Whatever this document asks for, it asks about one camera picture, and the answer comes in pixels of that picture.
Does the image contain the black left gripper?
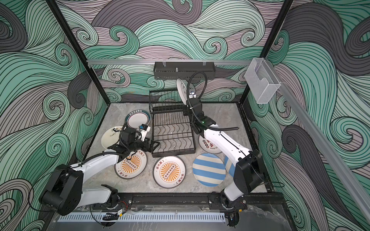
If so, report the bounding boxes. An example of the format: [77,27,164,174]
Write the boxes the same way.
[128,136,160,153]

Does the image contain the black wire dish rack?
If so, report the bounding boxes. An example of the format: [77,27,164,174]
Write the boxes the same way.
[149,89,196,158]

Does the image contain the white plate green flower outline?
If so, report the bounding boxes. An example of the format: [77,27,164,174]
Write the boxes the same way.
[176,79,188,105]

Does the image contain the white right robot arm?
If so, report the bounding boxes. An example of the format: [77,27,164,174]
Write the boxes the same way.
[185,71,285,209]

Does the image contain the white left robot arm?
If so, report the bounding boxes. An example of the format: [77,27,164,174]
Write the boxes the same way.
[39,124,156,216]

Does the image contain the white plate red characters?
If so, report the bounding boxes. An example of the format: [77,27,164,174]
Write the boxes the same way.
[198,135,222,154]

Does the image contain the orange sunburst plate centre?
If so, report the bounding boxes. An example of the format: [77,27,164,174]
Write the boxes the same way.
[153,156,187,189]

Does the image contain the orange sunburst plate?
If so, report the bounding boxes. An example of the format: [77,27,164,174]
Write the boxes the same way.
[153,156,187,189]
[114,150,147,180]

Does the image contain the green-rimmed white plate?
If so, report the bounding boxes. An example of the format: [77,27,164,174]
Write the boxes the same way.
[125,109,151,129]

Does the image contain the orange sunburst plate left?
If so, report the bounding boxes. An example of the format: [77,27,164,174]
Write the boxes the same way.
[114,150,147,180]

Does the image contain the cream plate black drawing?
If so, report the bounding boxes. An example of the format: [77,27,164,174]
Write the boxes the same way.
[101,126,122,149]

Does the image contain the blue striped plate large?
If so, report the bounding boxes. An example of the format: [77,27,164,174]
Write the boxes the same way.
[192,153,226,187]

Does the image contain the blue striped plate right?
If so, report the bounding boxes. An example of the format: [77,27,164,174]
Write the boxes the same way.
[224,156,235,177]

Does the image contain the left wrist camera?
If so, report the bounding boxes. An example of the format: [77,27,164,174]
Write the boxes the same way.
[139,124,151,141]

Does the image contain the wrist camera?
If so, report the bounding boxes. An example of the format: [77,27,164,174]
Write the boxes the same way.
[139,124,151,141]
[188,90,197,99]

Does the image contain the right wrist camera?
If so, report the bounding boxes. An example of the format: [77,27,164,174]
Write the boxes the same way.
[188,90,197,99]

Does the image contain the aluminium rail back wall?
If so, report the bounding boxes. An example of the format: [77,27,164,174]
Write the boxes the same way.
[86,59,251,66]

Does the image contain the aluminium rail wall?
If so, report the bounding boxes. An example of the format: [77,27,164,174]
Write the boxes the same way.
[86,59,251,66]
[266,61,370,222]

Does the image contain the black wall-mounted tray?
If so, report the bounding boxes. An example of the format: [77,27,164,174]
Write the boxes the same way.
[153,61,216,80]

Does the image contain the clear acrylic wall box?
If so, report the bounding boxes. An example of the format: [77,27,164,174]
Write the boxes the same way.
[244,58,281,105]

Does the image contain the white slotted cable duct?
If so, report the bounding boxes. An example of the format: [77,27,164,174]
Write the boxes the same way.
[57,212,226,223]

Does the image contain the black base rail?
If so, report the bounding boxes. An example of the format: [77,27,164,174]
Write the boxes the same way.
[86,192,287,211]

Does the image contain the aluminium rail right wall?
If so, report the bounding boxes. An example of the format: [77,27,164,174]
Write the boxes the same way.
[266,61,370,222]

